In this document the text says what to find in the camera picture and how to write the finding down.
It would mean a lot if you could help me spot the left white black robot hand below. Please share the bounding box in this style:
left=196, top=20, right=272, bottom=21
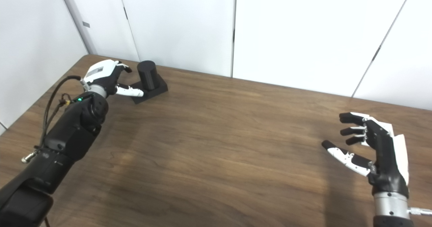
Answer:
left=83, top=59, right=145, bottom=98

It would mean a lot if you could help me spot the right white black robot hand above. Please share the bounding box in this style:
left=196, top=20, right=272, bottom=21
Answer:
left=321, top=112, right=410, bottom=199

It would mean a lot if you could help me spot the black peg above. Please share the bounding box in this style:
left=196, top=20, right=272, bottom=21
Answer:
left=130, top=60, right=168, bottom=105

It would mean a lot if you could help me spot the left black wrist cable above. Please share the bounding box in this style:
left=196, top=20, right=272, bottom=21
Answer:
left=21, top=75, right=89, bottom=163

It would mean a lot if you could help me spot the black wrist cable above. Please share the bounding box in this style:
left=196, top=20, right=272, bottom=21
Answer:
left=21, top=75, right=89, bottom=163
left=408, top=207, right=432, bottom=217

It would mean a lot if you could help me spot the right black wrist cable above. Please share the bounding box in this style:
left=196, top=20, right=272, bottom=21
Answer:
left=408, top=207, right=432, bottom=217

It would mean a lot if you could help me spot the grey wall post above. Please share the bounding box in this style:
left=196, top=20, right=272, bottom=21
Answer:
left=57, top=0, right=98, bottom=56

